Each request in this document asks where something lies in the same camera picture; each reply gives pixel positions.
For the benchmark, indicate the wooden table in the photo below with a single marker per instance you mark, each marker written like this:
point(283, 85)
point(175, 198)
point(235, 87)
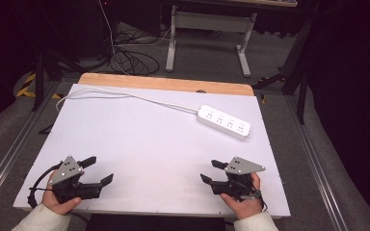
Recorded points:
point(160, 83)

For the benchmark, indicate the white power strip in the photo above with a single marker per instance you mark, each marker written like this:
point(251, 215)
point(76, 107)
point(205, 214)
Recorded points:
point(224, 122)

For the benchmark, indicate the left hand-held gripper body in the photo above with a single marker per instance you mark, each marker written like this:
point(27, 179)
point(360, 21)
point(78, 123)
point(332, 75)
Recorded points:
point(66, 169)

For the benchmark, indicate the person's left hand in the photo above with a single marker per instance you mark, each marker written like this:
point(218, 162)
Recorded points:
point(50, 202)

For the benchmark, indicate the black metal stand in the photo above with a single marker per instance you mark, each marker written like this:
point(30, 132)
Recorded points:
point(297, 77)

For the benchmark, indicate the grey metal desk frame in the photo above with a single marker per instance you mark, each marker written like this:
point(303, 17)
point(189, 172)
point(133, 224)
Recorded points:
point(210, 21)

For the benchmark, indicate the black tripod stand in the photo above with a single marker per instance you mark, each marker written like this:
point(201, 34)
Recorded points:
point(39, 73)

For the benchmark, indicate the grey metal floor rail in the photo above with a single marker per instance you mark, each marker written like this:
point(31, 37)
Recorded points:
point(318, 166)
point(9, 157)

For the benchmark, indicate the white board sheet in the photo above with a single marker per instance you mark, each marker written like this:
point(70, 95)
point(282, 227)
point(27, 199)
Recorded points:
point(147, 150)

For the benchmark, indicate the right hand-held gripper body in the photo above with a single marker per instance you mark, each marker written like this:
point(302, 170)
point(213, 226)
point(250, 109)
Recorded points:
point(241, 166)

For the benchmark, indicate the black panel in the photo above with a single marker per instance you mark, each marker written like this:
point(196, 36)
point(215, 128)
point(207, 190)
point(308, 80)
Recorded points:
point(155, 223)

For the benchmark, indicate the yellow black floor tape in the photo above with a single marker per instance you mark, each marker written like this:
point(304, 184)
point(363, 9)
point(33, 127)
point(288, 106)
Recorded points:
point(25, 88)

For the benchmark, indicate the person's right hand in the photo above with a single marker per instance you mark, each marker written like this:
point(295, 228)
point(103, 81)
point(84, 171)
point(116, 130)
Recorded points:
point(246, 208)

